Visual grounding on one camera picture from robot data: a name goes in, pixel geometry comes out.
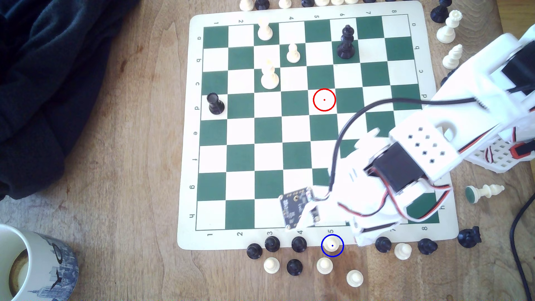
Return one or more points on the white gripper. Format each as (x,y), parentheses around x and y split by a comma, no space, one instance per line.
(365,232)

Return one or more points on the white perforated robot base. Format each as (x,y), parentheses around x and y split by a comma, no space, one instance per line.
(497,156)

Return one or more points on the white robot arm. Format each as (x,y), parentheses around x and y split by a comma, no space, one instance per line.
(480,87)

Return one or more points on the black chess pawn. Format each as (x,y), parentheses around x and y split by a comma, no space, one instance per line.
(294,267)
(272,243)
(262,3)
(254,251)
(299,244)
(307,2)
(383,245)
(427,246)

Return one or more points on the black chess knight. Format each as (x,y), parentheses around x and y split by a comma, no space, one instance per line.
(469,237)

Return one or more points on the green and white chess mat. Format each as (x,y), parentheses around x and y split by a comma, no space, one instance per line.
(267,159)

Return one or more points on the white piece with green felt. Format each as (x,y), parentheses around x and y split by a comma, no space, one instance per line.
(487,191)

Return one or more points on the black chess bishop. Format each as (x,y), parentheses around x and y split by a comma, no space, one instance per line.
(446,78)

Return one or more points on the black chess king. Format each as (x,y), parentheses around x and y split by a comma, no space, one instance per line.
(346,44)

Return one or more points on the black chess rook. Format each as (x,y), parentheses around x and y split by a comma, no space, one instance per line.
(215,104)

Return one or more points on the white chess queen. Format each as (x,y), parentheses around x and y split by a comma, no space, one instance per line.
(448,30)

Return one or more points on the black chess piece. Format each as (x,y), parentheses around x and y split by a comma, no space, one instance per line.
(441,12)

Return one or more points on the white mug with skyline print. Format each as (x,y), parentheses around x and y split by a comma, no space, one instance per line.
(46,267)

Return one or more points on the dark blue cloth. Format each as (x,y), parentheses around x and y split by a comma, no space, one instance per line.
(50,83)

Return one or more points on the black camera circuit board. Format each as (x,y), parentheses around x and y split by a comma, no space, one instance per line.
(294,207)

